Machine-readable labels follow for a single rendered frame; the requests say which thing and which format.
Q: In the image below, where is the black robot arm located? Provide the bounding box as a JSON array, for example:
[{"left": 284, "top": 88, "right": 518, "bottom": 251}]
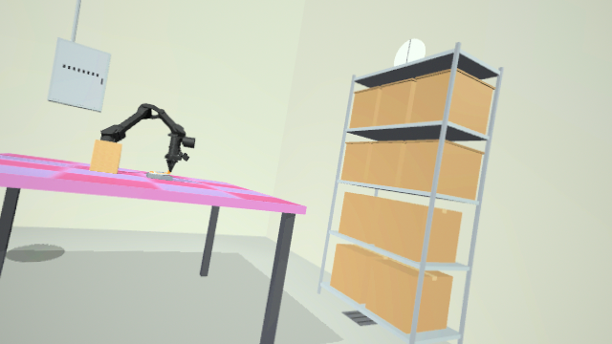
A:
[{"left": 100, "top": 103, "right": 195, "bottom": 148}]

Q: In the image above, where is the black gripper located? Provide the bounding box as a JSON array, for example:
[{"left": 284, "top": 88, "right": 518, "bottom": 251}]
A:
[{"left": 164, "top": 144, "right": 182, "bottom": 172}]

